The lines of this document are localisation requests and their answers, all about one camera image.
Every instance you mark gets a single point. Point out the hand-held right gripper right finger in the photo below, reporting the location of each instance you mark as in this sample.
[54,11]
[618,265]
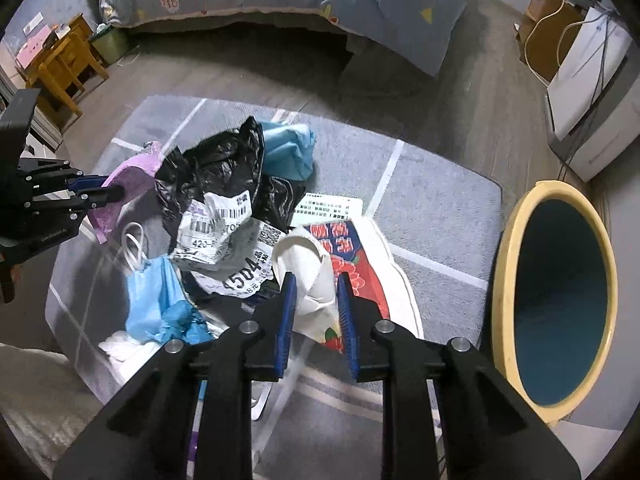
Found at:
[347,322]

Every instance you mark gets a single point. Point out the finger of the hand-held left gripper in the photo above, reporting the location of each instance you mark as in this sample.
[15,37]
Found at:
[102,196]
[90,181]

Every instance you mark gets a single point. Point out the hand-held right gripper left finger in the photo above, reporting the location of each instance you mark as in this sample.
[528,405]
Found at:
[287,322]

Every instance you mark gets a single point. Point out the purple plastic bag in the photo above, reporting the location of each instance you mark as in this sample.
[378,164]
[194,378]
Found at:
[127,185]

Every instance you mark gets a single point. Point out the crushed white paper cup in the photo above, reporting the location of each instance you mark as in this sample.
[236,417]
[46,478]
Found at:
[310,270]

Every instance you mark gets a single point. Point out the blue face mask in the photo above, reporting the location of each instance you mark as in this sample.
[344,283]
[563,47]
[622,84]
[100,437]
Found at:
[150,295]

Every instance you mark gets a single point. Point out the yellow rimmed teal bin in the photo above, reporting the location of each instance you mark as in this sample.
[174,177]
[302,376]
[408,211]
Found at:
[565,300]

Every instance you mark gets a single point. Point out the red printed white bag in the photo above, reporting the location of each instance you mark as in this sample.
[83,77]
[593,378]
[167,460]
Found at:
[370,280]

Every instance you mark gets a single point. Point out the blue plastic glove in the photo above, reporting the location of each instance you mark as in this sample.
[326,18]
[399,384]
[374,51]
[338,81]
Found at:
[185,322]

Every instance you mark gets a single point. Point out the wooden chair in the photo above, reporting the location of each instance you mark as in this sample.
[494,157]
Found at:
[62,67]

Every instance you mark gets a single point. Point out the white printed paper sheet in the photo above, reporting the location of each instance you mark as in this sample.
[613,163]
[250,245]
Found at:
[327,206]

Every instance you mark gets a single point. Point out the green bin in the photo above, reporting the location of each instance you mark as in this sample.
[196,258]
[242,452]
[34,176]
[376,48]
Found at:
[111,45]

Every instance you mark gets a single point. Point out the grey rug with white lines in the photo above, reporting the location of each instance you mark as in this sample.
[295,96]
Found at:
[440,220]

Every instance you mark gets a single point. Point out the pink box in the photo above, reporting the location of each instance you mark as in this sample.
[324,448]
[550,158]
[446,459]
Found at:
[32,50]

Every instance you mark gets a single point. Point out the white tissue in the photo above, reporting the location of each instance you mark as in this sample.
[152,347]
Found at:
[122,347]

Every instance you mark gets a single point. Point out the light blue fabric bag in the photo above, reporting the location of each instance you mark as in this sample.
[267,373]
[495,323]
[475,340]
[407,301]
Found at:
[287,150]

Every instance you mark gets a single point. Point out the light fluffy cloth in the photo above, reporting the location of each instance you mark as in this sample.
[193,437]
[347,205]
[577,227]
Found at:
[35,400]

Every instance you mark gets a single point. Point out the grey bed sheet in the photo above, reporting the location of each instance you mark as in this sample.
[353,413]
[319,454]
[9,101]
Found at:
[385,75]

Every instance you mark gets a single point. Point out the white air purifier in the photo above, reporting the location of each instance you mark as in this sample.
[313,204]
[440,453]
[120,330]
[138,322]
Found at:
[585,85]

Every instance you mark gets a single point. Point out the wooden nightstand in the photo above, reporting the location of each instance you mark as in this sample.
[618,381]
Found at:
[542,45]

